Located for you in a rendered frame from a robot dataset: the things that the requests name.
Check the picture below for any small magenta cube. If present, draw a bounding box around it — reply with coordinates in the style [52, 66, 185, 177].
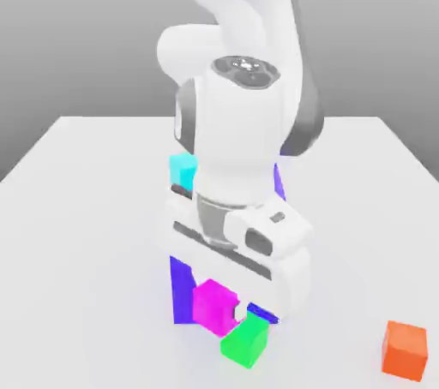
[191, 278, 242, 339]

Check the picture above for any small orange cube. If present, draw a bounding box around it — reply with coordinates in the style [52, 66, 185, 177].
[381, 320, 430, 383]

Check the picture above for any large blue box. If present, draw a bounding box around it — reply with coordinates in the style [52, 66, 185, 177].
[169, 162, 286, 326]

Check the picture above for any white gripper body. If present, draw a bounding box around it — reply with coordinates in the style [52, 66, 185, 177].
[162, 189, 312, 320]

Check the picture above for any small cyan cube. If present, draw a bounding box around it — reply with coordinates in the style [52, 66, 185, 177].
[168, 152, 199, 192]

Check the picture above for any small green cube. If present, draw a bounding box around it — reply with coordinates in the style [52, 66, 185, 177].
[219, 312, 271, 370]

